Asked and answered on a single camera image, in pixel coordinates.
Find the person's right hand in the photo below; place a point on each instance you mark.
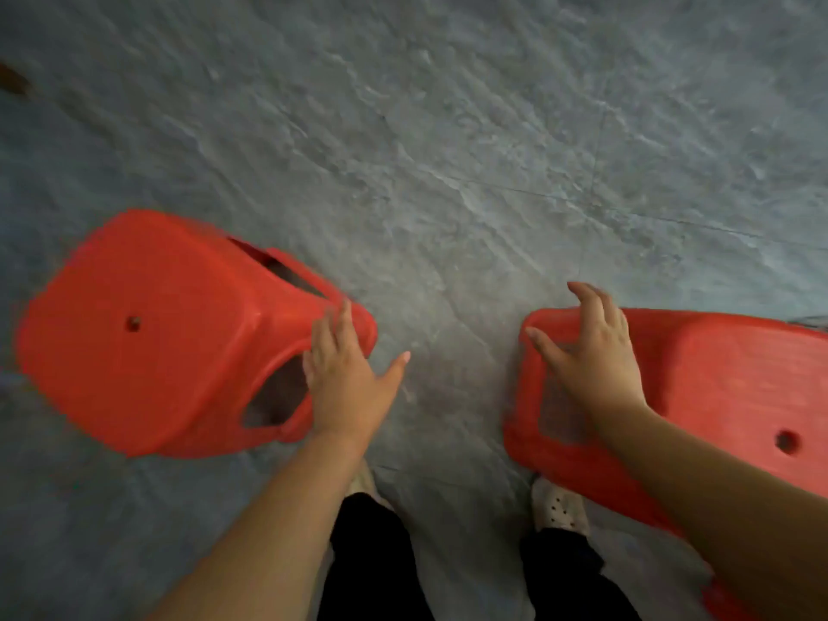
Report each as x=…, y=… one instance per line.
x=601, y=368

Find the person's left hand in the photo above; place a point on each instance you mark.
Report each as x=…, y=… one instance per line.
x=343, y=388

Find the red plastic stool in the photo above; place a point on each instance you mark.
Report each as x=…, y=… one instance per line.
x=724, y=381
x=162, y=355

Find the person's left forearm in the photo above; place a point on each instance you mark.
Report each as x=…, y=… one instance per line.
x=272, y=543

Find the person's right forearm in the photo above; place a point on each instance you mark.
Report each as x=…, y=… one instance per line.
x=731, y=510

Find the person's left cream shoe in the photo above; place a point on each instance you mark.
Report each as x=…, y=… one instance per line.
x=367, y=488

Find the person's cream shoe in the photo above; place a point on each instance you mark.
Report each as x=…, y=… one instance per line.
x=367, y=488
x=559, y=507

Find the person's right cream shoe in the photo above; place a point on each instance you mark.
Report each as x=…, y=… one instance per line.
x=559, y=507

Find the person's black trousers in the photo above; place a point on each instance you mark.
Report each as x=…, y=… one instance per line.
x=375, y=569

